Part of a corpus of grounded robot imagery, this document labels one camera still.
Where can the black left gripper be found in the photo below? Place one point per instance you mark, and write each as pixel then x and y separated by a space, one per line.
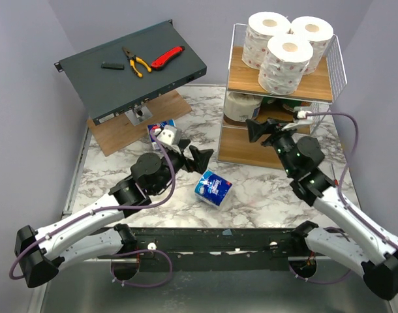
pixel 201 157

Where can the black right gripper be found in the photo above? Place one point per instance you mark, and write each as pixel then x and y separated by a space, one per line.
pixel 271 131

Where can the beige brown paper roll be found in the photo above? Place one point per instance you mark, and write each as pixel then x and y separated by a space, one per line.
pixel 240 106

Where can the green roll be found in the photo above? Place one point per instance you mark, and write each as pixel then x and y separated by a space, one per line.
pixel 290 105
pixel 268 100

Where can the blue Tempo roll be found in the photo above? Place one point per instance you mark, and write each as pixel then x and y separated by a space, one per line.
pixel 156 129
pixel 213 189

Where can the green roll front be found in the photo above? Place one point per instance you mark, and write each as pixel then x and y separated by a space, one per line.
pixel 290 105

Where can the white wire wooden shelf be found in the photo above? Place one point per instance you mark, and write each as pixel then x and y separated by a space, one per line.
pixel 323 86

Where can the short floral paper roll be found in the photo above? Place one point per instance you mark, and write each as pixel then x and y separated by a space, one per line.
pixel 284 64

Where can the small floral paper roll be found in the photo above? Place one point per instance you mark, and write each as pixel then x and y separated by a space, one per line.
pixel 261 27

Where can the large floral paper roll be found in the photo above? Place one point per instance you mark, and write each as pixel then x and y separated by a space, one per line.
pixel 318 32

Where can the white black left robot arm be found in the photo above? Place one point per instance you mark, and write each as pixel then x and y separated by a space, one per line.
pixel 42 253

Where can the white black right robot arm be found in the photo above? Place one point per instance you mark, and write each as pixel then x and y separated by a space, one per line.
pixel 368 249

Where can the grey metal stand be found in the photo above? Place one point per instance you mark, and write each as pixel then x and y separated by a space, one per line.
pixel 138 114

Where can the wooden base board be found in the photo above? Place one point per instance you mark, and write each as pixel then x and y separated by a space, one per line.
pixel 119 132

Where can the red black utility knife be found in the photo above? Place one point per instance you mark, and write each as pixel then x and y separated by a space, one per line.
pixel 162 61

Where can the red blue screwdriver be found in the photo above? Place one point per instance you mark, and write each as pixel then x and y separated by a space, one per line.
pixel 334 177

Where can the dark grey rack panel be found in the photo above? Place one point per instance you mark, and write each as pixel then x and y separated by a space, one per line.
pixel 109 93

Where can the small black connector block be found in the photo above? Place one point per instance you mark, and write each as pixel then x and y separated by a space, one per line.
pixel 112 66

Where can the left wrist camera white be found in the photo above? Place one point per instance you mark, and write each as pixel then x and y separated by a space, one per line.
pixel 169 138

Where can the black aluminium mounting rail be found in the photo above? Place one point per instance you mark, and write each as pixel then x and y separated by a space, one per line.
pixel 213 249

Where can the yellow handled pliers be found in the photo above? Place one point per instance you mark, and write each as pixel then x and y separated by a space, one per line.
pixel 133 60

